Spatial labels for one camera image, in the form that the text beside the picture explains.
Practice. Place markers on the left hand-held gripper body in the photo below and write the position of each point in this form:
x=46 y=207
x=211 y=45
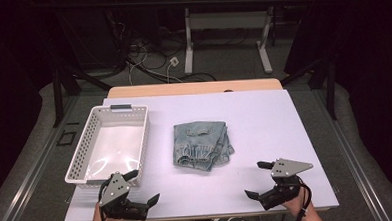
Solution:
x=115 y=190

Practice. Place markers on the white power adapter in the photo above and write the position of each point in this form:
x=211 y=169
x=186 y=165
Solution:
x=174 y=61

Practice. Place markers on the white perforated plastic basket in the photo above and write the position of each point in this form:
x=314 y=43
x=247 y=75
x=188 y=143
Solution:
x=113 y=145

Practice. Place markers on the aluminium floor rail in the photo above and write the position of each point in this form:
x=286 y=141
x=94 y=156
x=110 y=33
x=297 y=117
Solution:
x=30 y=177
x=356 y=163

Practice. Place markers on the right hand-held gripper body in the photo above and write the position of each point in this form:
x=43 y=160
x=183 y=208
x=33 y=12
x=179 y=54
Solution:
x=284 y=183

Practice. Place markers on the white table mat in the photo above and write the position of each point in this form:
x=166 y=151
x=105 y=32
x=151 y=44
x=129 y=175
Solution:
x=251 y=128

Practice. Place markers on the black metal stand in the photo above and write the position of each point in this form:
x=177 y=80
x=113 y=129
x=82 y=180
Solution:
x=59 y=93
x=329 y=84

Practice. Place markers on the wooden table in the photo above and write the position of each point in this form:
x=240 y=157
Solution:
x=189 y=88

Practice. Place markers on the person's right hand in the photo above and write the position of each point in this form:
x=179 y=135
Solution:
x=296 y=202

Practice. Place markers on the white-legged background desk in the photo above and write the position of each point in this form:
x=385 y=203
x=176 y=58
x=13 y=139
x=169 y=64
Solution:
x=226 y=20

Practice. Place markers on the blue denim shorts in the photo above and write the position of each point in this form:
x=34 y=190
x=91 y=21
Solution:
x=200 y=145

